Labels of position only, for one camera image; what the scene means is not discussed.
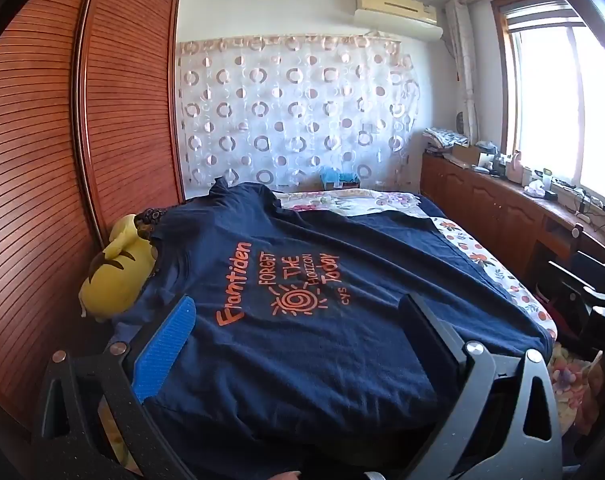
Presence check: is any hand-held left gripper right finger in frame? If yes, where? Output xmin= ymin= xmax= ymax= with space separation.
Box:
xmin=397 ymin=292 xmax=563 ymax=480

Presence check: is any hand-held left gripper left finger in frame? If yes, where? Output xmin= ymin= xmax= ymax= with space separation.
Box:
xmin=31 ymin=295 xmax=203 ymax=480

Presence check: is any navy T-shirt orange print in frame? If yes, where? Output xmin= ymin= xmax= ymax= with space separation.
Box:
xmin=115 ymin=177 xmax=553 ymax=480

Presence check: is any black chair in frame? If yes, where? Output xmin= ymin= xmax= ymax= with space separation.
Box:
xmin=535 ymin=250 xmax=605 ymax=346

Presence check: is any pink floral cloth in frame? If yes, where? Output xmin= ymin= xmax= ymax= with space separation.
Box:
xmin=549 ymin=342 xmax=605 ymax=426

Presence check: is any yellow plush toy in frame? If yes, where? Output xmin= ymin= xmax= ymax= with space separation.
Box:
xmin=79 ymin=213 xmax=158 ymax=320

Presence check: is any dark circle-patterned folded cloth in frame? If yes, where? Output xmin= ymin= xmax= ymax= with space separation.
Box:
xmin=135 ymin=207 xmax=168 ymax=233

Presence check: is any wooden sideboard cabinet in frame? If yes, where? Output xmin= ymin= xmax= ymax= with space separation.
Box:
xmin=421 ymin=152 xmax=605 ymax=281

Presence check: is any floral rose blanket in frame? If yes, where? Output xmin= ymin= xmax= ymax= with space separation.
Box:
xmin=275 ymin=189 xmax=425 ymax=218

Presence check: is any blue tissue pack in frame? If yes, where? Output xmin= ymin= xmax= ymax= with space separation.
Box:
xmin=319 ymin=166 xmax=360 ymax=190

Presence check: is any cardboard box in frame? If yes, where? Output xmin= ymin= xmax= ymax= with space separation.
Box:
xmin=452 ymin=144 xmax=483 ymax=163

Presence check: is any folded patterned cloth stack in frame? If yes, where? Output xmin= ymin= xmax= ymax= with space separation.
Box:
xmin=423 ymin=127 xmax=470 ymax=153

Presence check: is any window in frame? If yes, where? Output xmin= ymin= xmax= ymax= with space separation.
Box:
xmin=489 ymin=0 xmax=605 ymax=211

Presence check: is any circle-patterned sheer curtain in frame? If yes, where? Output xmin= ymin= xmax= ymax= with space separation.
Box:
xmin=176 ymin=35 xmax=423 ymax=193

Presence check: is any white wrapped pipe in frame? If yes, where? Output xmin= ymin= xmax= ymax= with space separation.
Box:
xmin=445 ymin=0 xmax=480 ymax=143

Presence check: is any wall air conditioner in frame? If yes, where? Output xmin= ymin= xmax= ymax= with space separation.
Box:
xmin=353 ymin=0 xmax=444 ymax=41

